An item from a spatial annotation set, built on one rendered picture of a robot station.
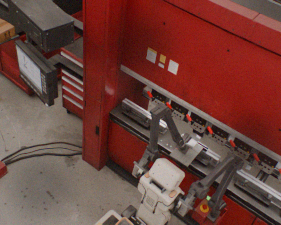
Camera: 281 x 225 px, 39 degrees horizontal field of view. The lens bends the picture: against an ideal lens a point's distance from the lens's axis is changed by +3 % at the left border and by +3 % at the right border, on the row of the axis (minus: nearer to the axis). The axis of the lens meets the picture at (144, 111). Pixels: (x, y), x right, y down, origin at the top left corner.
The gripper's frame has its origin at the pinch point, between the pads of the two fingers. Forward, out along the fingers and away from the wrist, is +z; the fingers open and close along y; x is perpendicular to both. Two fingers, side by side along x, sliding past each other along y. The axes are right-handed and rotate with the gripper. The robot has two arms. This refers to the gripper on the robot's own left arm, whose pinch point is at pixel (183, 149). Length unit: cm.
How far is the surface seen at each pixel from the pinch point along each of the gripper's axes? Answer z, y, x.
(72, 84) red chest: 52, 155, -2
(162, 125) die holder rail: 13.8, 31.1, -10.3
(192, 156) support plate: 4.0, -8.5, -0.3
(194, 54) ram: -65, 20, -53
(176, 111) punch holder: -11.7, 20.8, -22.6
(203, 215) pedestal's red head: 9, -41, 35
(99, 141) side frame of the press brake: 43, 84, 33
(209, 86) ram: -47, 1, -43
